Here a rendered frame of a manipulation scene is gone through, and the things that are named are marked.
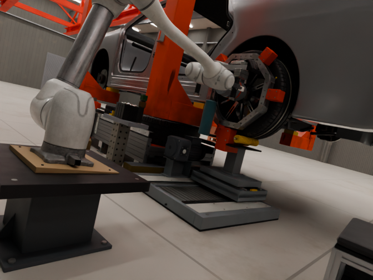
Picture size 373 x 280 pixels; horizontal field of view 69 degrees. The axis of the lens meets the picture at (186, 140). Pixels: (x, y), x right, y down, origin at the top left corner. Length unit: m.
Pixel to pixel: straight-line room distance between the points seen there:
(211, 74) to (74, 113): 0.67
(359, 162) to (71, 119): 13.66
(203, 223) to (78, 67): 0.98
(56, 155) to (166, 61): 1.32
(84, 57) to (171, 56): 1.01
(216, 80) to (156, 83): 0.85
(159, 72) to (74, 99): 1.19
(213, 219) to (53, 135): 0.95
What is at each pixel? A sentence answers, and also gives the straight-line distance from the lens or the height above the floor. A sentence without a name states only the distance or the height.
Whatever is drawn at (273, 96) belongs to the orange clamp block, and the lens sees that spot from 1.85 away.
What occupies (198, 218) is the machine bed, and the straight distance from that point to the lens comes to 1.53.
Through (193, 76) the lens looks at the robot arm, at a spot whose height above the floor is 0.79.
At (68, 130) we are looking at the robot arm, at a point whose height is 0.43.
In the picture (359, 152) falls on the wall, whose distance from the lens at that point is 14.24.
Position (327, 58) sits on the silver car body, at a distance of 1.96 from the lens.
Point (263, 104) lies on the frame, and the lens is 1.88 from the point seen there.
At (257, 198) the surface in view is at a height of 0.11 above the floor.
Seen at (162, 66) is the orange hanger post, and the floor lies 0.90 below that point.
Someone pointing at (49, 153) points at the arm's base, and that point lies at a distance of 1.08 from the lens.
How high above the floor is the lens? 0.58
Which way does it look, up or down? 5 degrees down
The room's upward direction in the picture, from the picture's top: 14 degrees clockwise
